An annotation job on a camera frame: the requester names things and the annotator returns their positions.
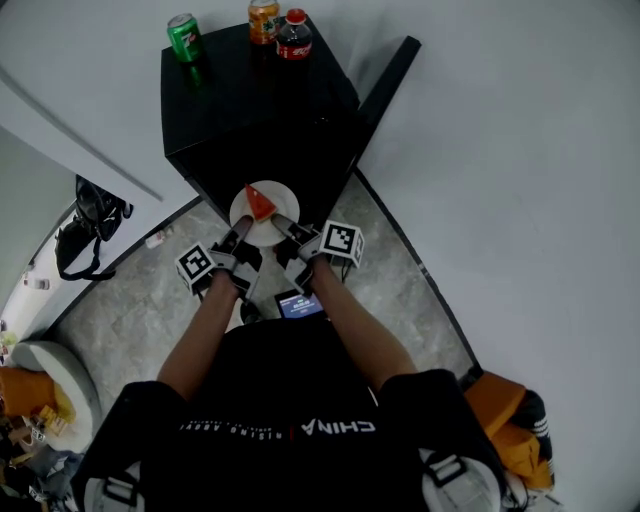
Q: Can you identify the red watermelon slice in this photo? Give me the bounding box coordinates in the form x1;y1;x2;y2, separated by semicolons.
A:
243;183;278;223

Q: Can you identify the person's left forearm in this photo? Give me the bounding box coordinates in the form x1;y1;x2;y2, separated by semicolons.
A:
156;272;242;402

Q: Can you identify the black fridge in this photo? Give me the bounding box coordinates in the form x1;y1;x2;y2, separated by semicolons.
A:
160;15;423;236

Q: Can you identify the black garment with white stripes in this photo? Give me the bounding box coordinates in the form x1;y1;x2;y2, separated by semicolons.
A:
510;388;553;464

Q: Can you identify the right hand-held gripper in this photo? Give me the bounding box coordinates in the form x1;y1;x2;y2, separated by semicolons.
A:
270;213;367;297

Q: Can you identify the orange soda can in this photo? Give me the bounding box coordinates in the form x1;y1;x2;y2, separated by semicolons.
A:
247;0;282;46

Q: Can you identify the orange cloth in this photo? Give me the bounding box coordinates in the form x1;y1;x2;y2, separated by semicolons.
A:
0;366;57;420

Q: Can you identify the person's right forearm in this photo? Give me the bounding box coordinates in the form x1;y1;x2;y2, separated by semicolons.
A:
306;254;419;392

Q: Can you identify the green soda can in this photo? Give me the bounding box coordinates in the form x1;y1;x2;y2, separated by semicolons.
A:
166;12;206;64

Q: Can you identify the black shoulder bag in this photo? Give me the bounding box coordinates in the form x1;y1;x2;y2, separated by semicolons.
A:
53;174;135;283

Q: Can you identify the phone with lit screen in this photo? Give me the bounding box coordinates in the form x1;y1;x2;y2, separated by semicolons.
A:
273;291;327;321

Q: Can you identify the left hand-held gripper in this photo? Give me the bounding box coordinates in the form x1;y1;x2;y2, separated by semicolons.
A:
174;215;264;302

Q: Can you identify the white shoulder strap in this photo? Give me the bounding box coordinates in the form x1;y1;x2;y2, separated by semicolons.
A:
416;446;504;512
83;458;147;512

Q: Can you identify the yellow packet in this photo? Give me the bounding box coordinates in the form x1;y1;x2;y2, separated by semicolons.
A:
36;383;77;437

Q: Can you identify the person's black printed t-shirt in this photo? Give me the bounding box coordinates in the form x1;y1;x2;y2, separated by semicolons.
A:
71;316;507;512

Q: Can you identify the white round stool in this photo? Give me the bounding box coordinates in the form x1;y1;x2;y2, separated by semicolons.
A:
9;339;104;452

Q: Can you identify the orange bag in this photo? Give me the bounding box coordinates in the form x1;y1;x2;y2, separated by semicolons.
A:
463;369;556;492

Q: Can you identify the dark cola bottle red cap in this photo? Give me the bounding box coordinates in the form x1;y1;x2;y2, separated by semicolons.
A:
275;7;314;62

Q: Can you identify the white plate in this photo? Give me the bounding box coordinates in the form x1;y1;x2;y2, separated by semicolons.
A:
228;179;301;248

